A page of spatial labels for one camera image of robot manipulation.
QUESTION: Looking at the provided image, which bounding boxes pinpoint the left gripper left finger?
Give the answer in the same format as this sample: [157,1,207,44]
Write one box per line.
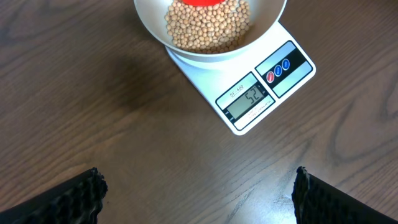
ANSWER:
[1,167,108,224]

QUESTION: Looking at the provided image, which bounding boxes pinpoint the red plastic measuring scoop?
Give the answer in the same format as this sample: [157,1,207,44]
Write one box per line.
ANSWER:
[182,0,225,7]

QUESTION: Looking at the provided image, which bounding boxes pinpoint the soybeans in bowl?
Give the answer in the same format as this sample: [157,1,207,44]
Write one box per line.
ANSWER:
[165,0,251,54]

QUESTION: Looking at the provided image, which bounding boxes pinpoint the white round bowl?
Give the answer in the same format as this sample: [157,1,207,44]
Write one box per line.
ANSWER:
[134,0,287,62]

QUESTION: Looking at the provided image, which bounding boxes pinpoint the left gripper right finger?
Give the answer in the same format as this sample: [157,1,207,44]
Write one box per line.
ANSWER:
[292,166,397,224]

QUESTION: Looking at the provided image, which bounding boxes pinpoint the white digital kitchen scale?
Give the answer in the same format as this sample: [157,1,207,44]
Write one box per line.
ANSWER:
[167,22,316,136]

